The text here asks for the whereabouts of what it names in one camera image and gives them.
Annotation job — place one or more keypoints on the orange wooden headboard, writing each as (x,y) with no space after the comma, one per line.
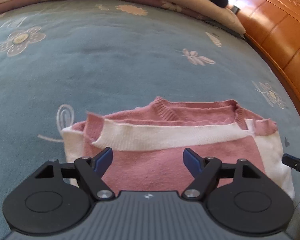
(273,27)

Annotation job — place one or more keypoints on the pink and white knit sweater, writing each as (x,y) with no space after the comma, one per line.
(148,143)

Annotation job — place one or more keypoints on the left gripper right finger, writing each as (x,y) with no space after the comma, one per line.
(205,175)

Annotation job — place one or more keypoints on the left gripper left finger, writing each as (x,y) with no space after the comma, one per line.
(90,173)

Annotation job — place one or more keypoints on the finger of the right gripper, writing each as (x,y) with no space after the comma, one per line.
(291,161)

